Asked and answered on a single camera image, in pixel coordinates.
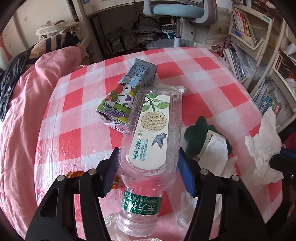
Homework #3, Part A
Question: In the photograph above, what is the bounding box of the blue grey office chair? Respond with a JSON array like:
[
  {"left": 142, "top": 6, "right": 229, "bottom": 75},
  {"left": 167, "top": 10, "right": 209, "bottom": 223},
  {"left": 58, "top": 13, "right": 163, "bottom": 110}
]
[{"left": 143, "top": 0, "right": 219, "bottom": 50}]

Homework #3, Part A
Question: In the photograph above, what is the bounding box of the striped beige pillow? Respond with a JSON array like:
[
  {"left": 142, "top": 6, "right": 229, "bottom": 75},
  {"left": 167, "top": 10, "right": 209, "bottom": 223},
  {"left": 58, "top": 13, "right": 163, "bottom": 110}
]
[{"left": 30, "top": 33, "right": 70, "bottom": 58}]

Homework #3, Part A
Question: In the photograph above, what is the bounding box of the beige canvas bag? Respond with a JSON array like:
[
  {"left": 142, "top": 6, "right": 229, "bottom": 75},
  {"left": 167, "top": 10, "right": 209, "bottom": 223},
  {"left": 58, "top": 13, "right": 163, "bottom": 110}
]
[{"left": 35, "top": 20, "right": 81, "bottom": 42}]

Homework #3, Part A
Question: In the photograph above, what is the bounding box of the white bookshelf cart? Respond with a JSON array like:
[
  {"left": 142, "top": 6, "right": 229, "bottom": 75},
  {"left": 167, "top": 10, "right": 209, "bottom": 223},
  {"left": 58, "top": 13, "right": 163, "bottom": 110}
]
[{"left": 228, "top": 3, "right": 296, "bottom": 130}]

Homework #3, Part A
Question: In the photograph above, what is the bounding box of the red white checked tablecloth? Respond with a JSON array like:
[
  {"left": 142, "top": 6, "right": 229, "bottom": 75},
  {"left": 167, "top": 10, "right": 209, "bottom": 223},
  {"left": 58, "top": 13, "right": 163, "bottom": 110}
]
[{"left": 39, "top": 46, "right": 284, "bottom": 241}]

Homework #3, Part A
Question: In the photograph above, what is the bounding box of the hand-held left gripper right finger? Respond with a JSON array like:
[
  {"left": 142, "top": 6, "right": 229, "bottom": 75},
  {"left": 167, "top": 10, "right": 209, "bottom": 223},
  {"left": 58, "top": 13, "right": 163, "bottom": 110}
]
[{"left": 177, "top": 147, "right": 271, "bottom": 241}]

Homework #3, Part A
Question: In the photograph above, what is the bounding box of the pile of papers and magazines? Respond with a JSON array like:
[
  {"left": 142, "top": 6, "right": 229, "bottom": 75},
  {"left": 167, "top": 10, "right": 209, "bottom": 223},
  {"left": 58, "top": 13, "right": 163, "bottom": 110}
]
[{"left": 222, "top": 43, "right": 257, "bottom": 82}]

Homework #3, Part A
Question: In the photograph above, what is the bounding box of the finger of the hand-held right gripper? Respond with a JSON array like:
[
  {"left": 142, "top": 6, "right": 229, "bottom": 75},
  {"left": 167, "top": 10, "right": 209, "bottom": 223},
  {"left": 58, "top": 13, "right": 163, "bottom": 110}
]
[
  {"left": 279, "top": 148, "right": 296, "bottom": 158},
  {"left": 269, "top": 153, "right": 296, "bottom": 178}
]

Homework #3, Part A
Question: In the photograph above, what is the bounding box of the white drawer cabinet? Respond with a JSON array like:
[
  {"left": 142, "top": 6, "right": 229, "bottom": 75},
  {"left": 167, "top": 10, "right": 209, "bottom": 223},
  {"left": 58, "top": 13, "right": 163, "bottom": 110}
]
[{"left": 180, "top": 18, "right": 223, "bottom": 48}]

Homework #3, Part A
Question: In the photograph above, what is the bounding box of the black plastic bag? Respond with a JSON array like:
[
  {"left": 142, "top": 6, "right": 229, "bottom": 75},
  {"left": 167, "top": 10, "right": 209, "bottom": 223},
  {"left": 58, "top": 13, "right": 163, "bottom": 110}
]
[{"left": 0, "top": 49, "right": 37, "bottom": 121}]

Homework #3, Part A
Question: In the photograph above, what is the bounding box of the row of dark books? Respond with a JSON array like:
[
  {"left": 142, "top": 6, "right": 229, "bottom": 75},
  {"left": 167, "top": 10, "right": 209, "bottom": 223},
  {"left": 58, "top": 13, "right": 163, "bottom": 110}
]
[{"left": 273, "top": 49, "right": 296, "bottom": 80}]

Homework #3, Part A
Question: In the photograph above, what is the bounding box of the black wire rack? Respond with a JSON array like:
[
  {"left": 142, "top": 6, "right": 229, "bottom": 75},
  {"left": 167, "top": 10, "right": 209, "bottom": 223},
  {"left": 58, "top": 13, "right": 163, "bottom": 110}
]
[{"left": 105, "top": 27, "right": 131, "bottom": 55}]

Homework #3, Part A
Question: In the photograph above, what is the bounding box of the pink blanket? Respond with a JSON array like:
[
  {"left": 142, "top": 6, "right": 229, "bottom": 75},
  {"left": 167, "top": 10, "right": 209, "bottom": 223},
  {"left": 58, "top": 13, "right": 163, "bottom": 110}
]
[{"left": 0, "top": 46, "right": 89, "bottom": 233}]

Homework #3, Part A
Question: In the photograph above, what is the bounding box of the large white tissue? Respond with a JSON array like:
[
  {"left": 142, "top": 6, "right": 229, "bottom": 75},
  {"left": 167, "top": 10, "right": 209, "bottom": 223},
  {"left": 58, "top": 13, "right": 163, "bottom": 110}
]
[{"left": 245, "top": 107, "right": 285, "bottom": 184}]

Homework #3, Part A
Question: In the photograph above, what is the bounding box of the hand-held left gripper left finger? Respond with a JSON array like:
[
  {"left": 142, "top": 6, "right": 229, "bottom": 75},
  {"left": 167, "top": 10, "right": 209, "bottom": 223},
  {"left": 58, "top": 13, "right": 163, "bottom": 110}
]
[{"left": 25, "top": 147, "right": 121, "bottom": 241}]

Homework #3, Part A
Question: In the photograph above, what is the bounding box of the dark green plush toy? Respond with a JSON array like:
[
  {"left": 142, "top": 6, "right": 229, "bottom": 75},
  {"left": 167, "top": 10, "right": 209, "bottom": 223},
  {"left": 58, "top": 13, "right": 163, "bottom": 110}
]
[{"left": 184, "top": 116, "right": 234, "bottom": 160}]

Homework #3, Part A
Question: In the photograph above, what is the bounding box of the stack of colourful books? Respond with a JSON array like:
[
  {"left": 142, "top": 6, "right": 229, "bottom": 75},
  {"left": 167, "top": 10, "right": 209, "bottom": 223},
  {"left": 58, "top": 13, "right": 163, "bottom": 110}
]
[{"left": 253, "top": 78, "right": 288, "bottom": 117}]

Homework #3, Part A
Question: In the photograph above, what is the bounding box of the clear plastic bottle green label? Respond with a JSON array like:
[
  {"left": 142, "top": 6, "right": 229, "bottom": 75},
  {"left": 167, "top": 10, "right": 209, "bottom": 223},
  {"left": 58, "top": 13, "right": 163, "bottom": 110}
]
[{"left": 116, "top": 87, "right": 183, "bottom": 238}]

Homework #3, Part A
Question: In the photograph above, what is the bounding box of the row of upright books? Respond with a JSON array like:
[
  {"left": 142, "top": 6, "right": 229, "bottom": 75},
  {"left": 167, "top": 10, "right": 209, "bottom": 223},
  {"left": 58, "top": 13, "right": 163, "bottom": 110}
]
[{"left": 232, "top": 10, "right": 258, "bottom": 45}]

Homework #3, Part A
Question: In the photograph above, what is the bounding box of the orange peel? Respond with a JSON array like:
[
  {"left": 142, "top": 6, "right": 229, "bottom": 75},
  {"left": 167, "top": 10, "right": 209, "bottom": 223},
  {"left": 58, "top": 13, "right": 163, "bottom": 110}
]
[{"left": 65, "top": 171, "right": 122, "bottom": 189}]

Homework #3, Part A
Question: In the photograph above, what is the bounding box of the crumpled clear plastic film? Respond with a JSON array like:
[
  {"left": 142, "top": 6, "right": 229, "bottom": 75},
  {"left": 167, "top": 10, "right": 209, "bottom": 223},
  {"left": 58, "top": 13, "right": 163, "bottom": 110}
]
[{"left": 177, "top": 190, "right": 220, "bottom": 229}]

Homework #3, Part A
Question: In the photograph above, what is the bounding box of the milk carton with cow print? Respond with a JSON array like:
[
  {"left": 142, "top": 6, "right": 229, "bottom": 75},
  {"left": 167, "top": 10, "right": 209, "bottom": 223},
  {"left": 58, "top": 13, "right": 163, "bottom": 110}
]
[{"left": 96, "top": 58, "right": 158, "bottom": 135}]

